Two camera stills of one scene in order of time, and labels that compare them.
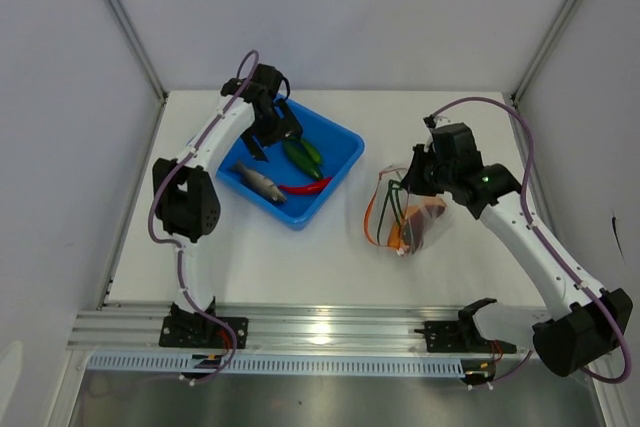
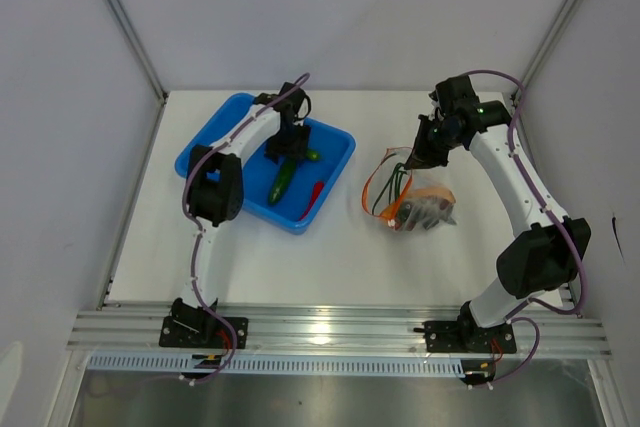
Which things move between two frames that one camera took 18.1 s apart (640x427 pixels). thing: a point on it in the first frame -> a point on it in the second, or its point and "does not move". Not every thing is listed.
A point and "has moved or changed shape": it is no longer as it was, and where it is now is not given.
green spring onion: x=392 y=192 -> x=394 y=183
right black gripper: x=412 y=181 -> x=422 y=157
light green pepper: x=311 y=151 does not move
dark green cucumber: x=297 y=151 -> x=285 y=173
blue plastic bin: x=300 y=172 does not move
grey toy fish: x=259 y=183 -> x=426 y=211
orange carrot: x=407 y=233 -> x=433 y=192
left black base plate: x=203 y=332 does not move
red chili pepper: x=310 y=189 -> x=317 y=189
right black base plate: x=460 y=336 does not move
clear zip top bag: x=398 y=219 has moved or changed shape
